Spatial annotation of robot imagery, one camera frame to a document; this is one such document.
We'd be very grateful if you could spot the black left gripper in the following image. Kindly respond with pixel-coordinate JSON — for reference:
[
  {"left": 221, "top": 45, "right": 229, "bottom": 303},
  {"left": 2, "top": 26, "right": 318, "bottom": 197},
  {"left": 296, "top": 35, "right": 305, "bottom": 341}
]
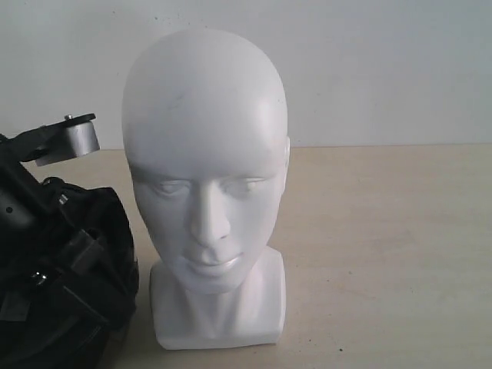
[{"left": 1, "top": 113, "right": 108, "bottom": 325}]

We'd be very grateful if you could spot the black helmet with visor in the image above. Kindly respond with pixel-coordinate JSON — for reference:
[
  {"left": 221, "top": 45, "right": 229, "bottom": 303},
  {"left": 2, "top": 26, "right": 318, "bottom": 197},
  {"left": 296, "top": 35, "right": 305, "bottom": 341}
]
[{"left": 1, "top": 177, "right": 139, "bottom": 368}]

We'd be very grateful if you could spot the white mannequin head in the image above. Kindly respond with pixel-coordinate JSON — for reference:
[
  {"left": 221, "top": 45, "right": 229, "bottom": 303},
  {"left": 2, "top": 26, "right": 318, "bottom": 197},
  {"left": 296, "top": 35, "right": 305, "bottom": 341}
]
[{"left": 121, "top": 29, "right": 290, "bottom": 350}]

